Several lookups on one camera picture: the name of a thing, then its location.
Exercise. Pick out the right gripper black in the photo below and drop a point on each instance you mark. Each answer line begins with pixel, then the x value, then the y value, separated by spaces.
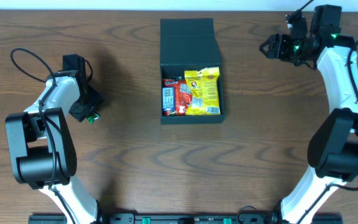
pixel 278 45

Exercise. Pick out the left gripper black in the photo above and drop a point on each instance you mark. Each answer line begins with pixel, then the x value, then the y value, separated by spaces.
pixel 86 106

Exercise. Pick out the green bar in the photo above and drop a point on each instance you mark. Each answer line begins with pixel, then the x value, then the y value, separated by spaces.
pixel 92 117

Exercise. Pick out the small blue gum pack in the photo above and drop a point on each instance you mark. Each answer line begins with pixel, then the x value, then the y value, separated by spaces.
pixel 168 99

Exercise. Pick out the yellow snack bag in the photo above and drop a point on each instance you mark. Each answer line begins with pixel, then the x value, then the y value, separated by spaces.
pixel 203 85

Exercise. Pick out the black box container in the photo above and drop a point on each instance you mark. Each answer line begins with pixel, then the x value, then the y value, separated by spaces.
pixel 190 44

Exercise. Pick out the red snack bag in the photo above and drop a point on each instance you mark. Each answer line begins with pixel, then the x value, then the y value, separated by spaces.
pixel 183 96

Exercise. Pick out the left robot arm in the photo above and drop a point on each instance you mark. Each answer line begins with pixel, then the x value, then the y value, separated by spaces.
pixel 42 150

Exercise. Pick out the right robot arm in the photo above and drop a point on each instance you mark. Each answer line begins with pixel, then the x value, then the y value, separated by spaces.
pixel 333 149

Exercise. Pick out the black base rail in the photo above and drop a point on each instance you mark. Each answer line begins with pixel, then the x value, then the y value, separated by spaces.
pixel 129 218

